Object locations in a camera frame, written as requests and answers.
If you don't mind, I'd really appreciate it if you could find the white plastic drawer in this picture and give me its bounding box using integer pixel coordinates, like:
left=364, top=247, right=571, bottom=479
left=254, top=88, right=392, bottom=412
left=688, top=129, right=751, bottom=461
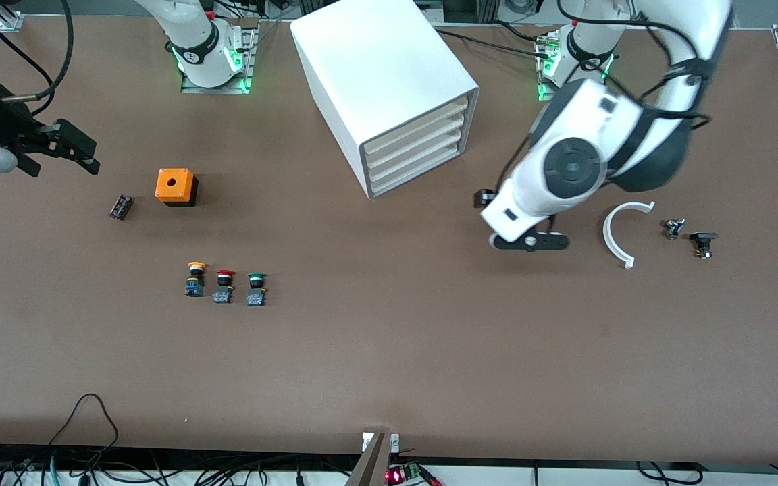
left=369, top=143, right=462, bottom=196
left=362, top=97, right=469, bottom=155
left=367, top=128, right=464, bottom=183
left=365, top=113, right=466, bottom=168

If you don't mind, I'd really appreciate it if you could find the green push button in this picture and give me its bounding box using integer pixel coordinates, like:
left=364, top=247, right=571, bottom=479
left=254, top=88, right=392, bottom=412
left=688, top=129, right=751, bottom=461
left=246, top=271, right=268, bottom=308

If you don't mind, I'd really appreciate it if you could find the orange button box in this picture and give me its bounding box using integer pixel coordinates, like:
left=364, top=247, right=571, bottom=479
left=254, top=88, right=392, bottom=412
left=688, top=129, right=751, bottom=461
left=155, top=168, right=199, bottom=207

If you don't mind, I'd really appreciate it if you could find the yellow push button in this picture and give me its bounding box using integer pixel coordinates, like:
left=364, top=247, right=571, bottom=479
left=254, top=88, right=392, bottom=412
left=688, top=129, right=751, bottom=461
left=184, top=261, right=207, bottom=298

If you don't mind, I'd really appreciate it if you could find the white drawer cabinet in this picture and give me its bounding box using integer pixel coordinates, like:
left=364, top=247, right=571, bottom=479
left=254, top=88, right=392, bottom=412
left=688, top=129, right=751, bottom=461
left=290, top=0, right=481, bottom=200

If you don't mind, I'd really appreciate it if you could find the red push button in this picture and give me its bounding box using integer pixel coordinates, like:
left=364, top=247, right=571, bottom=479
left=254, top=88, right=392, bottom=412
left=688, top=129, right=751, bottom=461
left=212, top=269, right=236, bottom=304

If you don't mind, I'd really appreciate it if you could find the circuit board with red light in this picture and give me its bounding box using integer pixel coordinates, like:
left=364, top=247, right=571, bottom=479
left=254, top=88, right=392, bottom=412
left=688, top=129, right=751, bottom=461
left=386, top=462, right=444, bottom=486

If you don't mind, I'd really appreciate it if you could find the white semicircular bracket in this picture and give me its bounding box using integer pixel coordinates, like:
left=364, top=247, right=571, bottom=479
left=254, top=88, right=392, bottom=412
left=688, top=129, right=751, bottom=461
left=602, top=200, right=656, bottom=270

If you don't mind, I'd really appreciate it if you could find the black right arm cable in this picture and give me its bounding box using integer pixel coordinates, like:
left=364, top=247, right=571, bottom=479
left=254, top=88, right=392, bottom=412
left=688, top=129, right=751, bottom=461
left=0, top=0, right=76, bottom=117

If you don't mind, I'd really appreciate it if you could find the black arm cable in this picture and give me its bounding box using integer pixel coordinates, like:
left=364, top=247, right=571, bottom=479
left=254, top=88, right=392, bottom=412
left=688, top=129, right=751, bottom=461
left=494, top=0, right=714, bottom=203
left=0, top=0, right=76, bottom=117

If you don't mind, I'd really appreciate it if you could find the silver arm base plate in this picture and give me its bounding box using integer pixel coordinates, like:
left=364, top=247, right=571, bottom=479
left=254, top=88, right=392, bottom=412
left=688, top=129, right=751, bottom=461
left=534, top=30, right=565, bottom=102
left=180, top=19, right=258, bottom=95

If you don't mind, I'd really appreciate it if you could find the black knob switch component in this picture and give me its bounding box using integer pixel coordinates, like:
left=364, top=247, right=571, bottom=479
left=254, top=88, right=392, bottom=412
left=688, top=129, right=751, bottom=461
left=689, top=231, right=719, bottom=260

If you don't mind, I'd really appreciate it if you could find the black cable on table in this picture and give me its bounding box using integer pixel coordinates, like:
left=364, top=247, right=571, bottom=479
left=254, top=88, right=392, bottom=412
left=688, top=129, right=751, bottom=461
left=430, top=27, right=546, bottom=63

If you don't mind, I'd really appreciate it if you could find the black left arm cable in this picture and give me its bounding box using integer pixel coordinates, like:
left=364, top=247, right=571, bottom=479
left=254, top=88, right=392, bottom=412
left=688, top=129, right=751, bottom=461
left=494, top=0, right=714, bottom=203

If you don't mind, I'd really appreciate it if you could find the black looped cable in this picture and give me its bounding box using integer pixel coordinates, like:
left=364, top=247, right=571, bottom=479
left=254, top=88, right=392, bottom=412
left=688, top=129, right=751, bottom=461
left=48, top=394, right=120, bottom=450

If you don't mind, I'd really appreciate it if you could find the grey brown camera post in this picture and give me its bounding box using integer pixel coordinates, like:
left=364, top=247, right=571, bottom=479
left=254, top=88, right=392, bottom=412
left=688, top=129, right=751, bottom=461
left=345, top=432, right=393, bottom=486

